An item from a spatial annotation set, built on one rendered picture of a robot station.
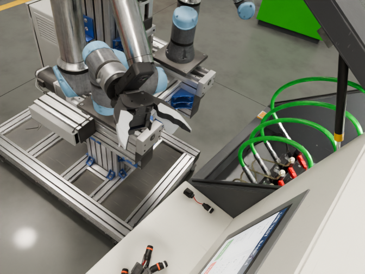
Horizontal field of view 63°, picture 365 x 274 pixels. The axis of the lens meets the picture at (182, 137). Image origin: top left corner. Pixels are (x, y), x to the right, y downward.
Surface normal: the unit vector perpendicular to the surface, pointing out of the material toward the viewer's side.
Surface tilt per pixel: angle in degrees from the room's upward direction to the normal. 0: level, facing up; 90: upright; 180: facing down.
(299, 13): 90
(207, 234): 0
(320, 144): 90
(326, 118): 90
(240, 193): 90
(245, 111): 0
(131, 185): 0
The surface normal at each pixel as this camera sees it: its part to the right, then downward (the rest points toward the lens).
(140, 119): 0.52, 0.68
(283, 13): -0.41, 0.64
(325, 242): 0.14, -0.66
